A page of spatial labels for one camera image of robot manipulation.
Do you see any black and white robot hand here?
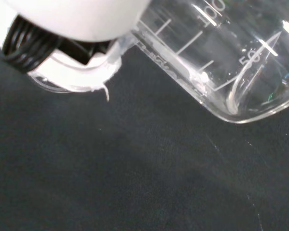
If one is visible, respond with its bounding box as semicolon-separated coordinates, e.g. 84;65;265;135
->
1;0;152;102

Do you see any black bench cloth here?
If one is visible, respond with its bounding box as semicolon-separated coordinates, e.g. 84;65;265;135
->
0;31;289;231

